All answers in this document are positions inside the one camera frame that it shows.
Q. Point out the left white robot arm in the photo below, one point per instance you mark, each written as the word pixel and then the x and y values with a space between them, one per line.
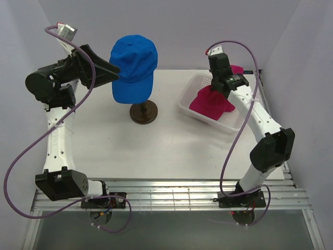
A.
pixel 51 85

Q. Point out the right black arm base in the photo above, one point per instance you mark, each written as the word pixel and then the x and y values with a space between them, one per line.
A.
pixel 255 199

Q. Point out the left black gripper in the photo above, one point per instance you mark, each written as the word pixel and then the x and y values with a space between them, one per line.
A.
pixel 104 72

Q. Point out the white plastic basket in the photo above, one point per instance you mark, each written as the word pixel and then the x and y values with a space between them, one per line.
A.
pixel 229 123

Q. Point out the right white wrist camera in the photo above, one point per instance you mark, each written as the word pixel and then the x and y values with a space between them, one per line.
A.
pixel 214 50

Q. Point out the magenta cap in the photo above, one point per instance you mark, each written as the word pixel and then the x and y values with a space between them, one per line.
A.
pixel 211 103
pixel 237 69

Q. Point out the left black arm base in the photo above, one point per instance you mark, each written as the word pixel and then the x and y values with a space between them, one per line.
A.
pixel 104 203

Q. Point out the aluminium frame rails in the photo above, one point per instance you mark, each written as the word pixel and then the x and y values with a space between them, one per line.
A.
pixel 176 163

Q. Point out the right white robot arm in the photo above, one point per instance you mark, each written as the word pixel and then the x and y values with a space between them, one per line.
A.
pixel 274 143

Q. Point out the dark round wooden stand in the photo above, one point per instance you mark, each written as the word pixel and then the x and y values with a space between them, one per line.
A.
pixel 144 113

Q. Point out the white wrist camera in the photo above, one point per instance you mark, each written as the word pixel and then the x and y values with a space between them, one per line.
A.
pixel 68 32
pixel 214 50

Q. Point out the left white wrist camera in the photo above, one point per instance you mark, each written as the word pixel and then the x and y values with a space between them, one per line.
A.
pixel 68 32

